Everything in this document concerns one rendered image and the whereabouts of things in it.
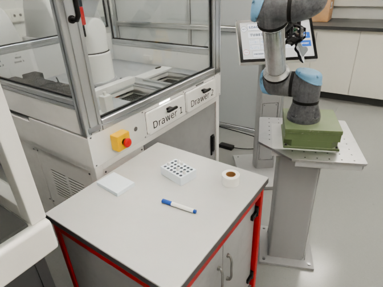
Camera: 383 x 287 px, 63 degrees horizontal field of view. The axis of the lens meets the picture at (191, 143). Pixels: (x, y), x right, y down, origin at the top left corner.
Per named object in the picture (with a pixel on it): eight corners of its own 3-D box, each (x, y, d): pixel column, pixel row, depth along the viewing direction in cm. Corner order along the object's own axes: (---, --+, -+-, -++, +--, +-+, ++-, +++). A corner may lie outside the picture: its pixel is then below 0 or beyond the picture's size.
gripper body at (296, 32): (292, 34, 137) (292, 11, 140) (280, 44, 145) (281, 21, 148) (306, 39, 140) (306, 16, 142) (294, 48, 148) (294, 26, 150)
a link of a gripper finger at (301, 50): (309, 58, 140) (300, 40, 141) (301, 64, 146) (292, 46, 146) (314, 56, 142) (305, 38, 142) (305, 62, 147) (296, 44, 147)
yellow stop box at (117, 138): (132, 146, 135) (130, 131, 131) (120, 152, 129) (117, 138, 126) (124, 143, 137) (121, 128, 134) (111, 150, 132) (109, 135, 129)
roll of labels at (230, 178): (219, 185, 120) (219, 177, 118) (224, 176, 125) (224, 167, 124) (236, 189, 117) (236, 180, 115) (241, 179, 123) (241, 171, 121)
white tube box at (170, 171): (196, 177, 126) (196, 169, 124) (180, 186, 121) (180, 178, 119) (176, 165, 134) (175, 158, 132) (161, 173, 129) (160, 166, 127)
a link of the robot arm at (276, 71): (291, 102, 145) (290, 0, 100) (259, 98, 151) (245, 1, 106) (296, 82, 150) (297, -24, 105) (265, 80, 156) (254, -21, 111)
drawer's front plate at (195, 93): (215, 96, 191) (215, 78, 186) (188, 112, 170) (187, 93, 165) (213, 95, 192) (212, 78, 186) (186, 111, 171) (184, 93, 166)
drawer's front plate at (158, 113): (185, 114, 168) (184, 94, 163) (150, 135, 148) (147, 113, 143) (183, 113, 169) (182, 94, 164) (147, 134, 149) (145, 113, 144)
